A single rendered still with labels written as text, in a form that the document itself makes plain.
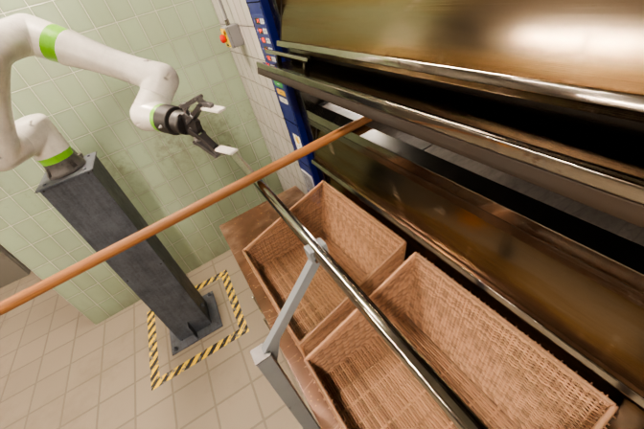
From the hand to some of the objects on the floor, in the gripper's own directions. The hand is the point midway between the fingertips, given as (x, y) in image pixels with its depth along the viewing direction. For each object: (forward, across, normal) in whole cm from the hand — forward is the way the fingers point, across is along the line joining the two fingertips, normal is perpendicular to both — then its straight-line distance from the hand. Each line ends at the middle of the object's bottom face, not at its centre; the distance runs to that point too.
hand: (225, 131), depth 93 cm
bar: (+42, +130, +21) cm, 138 cm away
